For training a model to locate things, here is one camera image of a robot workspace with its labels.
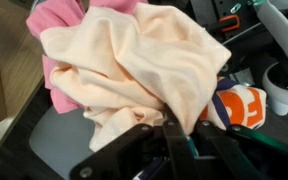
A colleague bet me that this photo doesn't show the peach printed t-shirt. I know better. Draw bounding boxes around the peach printed t-shirt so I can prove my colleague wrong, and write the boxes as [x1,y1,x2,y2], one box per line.
[39,2,268,153]

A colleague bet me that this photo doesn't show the black orange clamp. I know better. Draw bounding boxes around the black orange clamp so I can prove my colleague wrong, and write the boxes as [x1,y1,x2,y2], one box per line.
[216,13,241,34]

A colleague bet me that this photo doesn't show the pink cloth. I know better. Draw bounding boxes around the pink cloth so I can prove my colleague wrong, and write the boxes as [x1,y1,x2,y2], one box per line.
[25,0,149,115]

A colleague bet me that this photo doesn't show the grey mesh-back office chair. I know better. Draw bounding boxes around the grey mesh-back office chair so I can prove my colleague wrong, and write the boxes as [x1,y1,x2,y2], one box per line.
[28,105,99,180]

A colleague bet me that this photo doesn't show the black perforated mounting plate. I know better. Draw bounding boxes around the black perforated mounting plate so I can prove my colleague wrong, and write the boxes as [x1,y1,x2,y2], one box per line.
[190,0,275,78]

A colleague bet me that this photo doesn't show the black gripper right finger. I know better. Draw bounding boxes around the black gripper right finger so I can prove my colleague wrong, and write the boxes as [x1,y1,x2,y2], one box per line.
[193,119,288,180]

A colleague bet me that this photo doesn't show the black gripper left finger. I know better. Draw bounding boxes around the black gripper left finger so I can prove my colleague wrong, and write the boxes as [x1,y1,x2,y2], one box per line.
[69,104,200,180]

